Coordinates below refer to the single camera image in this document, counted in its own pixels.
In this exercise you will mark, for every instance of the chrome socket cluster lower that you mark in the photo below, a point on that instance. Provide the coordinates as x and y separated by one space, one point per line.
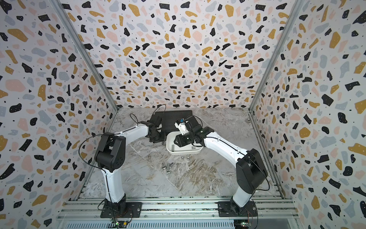
169 166

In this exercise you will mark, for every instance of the white plastic storage box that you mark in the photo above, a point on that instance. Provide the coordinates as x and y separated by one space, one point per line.
175 150

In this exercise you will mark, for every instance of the aluminium frame post left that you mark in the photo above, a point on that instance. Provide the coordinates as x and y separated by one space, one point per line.
58 8

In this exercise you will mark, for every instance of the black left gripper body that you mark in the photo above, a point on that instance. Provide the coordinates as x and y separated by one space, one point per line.
158 137

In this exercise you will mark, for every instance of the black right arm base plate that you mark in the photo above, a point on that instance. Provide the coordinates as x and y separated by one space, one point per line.
231 209

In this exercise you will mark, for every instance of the aluminium frame post right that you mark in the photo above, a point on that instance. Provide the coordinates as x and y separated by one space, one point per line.
283 38

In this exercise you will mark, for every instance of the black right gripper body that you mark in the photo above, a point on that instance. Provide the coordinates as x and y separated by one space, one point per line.
183 140

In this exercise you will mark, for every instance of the aluminium frame post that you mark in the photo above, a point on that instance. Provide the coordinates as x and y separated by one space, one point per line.
283 38
58 8

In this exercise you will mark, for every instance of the black ribbed tool case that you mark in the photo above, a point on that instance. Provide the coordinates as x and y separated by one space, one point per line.
169 119

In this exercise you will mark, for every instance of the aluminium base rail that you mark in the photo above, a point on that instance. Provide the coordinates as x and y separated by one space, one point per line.
181 213

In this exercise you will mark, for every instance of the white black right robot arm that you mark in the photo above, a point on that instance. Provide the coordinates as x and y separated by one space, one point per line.
250 169

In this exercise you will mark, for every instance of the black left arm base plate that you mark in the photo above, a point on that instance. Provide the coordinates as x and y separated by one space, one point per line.
124 210

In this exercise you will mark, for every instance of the green circuit board right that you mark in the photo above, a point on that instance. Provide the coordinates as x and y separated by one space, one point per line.
245 224

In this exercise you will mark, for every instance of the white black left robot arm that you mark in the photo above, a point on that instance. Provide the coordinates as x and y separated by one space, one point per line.
111 155

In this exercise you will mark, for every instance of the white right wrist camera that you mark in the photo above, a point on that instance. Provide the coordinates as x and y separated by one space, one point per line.
181 126

